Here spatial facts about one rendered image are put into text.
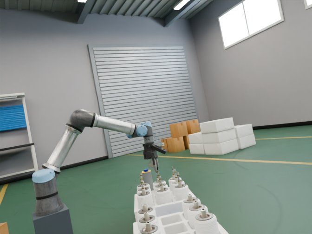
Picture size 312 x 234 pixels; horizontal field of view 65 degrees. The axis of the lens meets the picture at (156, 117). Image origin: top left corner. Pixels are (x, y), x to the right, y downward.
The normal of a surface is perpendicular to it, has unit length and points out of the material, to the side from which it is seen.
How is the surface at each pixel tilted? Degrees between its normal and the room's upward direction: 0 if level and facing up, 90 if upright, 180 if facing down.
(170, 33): 90
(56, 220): 90
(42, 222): 90
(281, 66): 90
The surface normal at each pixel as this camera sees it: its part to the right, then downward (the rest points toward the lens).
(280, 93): -0.86, 0.15
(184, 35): 0.47, -0.11
